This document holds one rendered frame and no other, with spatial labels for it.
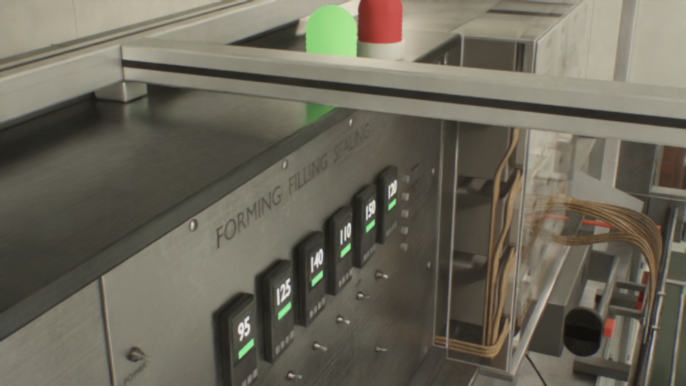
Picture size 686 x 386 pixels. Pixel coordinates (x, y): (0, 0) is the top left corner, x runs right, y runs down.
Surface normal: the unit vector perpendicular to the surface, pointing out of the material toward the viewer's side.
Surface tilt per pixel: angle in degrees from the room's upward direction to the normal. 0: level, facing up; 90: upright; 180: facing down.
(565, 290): 0
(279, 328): 90
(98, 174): 0
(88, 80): 90
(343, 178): 90
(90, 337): 90
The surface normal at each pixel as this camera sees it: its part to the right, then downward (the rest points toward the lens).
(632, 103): -0.40, 0.33
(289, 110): 0.00, -0.93
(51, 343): 0.92, 0.15
